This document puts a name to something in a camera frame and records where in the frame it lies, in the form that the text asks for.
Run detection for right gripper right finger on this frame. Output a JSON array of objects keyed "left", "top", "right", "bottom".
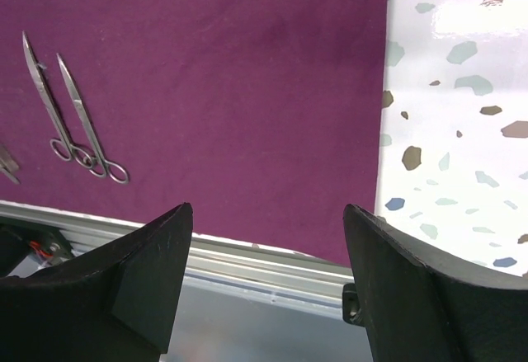
[{"left": 343, "top": 205, "right": 527, "bottom": 362}]

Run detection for aluminium front rail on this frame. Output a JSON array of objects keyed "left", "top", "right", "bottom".
[{"left": 1, "top": 201, "right": 353, "bottom": 304}]

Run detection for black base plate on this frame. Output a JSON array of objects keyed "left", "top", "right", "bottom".
[
  {"left": 342, "top": 283, "right": 364, "bottom": 327},
  {"left": 1, "top": 223, "right": 75, "bottom": 277}
]

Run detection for steel surgical scissors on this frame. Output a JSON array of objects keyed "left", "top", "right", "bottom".
[{"left": 56, "top": 54, "right": 130, "bottom": 185}]

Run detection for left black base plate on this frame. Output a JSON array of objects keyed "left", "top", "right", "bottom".
[{"left": 1, "top": 223, "right": 75, "bottom": 277}]

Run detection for steel forceps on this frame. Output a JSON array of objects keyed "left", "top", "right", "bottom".
[{"left": 0, "top": 145, "right": 20, "bottom": 185}]

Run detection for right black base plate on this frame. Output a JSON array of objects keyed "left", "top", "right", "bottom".
[{"left": 342, "top": 283, "right": 364, "bottom": 327}]

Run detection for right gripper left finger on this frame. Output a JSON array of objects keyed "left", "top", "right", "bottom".
[{"left": 1, "top": 203, "right": 193, "bottom": 361}]

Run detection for purple surgical wrap cloth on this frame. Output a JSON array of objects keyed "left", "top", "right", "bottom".
[{"left": 1, "top": 0, "right": 387, "bottom": 265}]

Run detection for steel hemostat clamp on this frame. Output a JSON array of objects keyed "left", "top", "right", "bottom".
[{"left": 22, "top": 31, "right": 95, "bottom": 170}]

